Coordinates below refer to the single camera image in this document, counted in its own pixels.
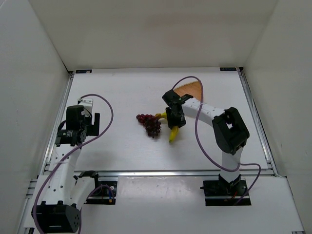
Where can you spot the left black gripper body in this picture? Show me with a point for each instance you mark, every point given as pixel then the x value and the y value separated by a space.
pixel 92 124

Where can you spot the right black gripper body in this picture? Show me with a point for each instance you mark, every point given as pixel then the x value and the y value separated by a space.
pixel 175 119

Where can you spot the yellow fake banana bunch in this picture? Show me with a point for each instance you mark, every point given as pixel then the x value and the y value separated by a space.
pixel 174 129

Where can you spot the dark red fake grapes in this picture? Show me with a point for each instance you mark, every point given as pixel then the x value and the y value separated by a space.
pixel 150 123

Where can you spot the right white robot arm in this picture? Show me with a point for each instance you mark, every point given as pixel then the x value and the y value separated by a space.
pixel 230 131

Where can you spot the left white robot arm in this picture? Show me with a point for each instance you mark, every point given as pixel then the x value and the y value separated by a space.
pixel 58 203

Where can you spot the woven triangular fruit basket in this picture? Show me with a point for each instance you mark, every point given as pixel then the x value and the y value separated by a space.
pixel 191 88

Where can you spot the left black corner label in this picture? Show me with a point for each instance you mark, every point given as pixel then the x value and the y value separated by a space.
pixel 83 71

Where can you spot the black corner label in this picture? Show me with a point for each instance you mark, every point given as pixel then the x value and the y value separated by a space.
pixel 83 71
pixel 228 69

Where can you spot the right black corner label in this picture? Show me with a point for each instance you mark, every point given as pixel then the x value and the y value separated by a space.
pixel 228 69

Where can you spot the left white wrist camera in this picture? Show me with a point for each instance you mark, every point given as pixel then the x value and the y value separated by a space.
pixel 87 103

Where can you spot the front aluminium rail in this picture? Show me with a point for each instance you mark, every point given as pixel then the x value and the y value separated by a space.
pixel 247 172

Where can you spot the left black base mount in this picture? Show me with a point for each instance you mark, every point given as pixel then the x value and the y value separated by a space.
pixel 105 192

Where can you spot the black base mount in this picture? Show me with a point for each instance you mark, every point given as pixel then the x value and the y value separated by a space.
pixel 217 194
pixel 105 192

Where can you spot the right aluminium side rail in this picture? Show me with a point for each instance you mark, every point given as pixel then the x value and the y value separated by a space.
pixel 257 122

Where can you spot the aluminium side rail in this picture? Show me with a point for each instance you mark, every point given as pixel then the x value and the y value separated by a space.
pixel 45 157
pixel 257 122

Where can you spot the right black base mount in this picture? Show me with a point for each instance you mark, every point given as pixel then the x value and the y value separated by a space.
pixel 217 194

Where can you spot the left aluminium side rail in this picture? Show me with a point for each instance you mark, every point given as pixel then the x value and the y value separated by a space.
pixel 45 157

